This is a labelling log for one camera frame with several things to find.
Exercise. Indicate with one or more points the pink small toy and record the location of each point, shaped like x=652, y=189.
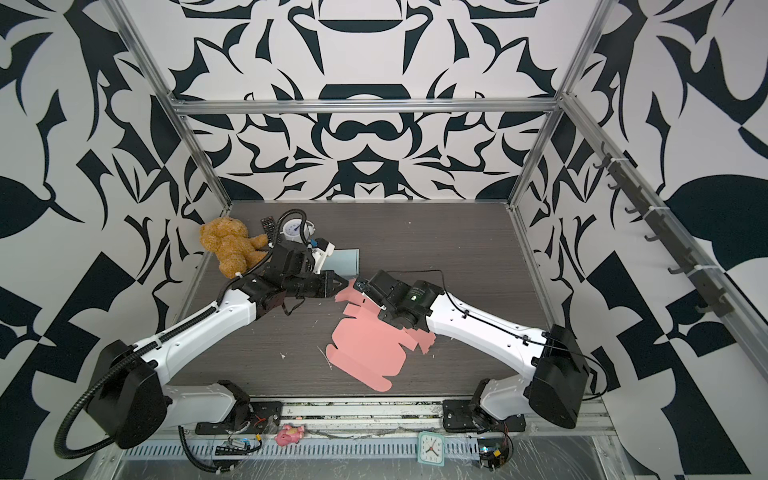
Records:
x=289, y=434

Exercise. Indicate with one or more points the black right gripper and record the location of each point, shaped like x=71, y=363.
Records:
x=386, y=317

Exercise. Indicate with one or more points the pink paper boxes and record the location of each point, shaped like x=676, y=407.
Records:
x=367, y=348

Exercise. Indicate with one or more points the small electronics board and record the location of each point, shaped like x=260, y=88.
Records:
x=495, y=452

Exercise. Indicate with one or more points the black wall hook rail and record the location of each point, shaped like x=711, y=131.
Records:
x=689, y=260

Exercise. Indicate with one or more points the brown teddy bear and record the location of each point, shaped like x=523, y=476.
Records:
x=229, y=240

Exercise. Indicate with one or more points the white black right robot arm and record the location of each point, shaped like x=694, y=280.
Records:
x=550, y=370

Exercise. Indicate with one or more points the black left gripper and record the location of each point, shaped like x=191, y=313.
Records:
x=326, y=288

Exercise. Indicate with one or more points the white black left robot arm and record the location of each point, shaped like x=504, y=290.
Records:
x=130, y=396

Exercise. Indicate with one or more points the green square clock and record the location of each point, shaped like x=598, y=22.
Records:
x=431, y=449

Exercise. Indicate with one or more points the black remote control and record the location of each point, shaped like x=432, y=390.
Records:
x=270, y=227

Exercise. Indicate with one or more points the white round alarm clock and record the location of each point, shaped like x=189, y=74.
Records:
x=298, y=230

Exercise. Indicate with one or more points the light blue paper box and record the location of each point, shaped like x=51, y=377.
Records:
x=344, y=262

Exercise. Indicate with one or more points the white slotted cable duct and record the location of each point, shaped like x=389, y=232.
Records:
x=454, y=448

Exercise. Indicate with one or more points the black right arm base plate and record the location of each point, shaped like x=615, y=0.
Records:
x=461, y=416

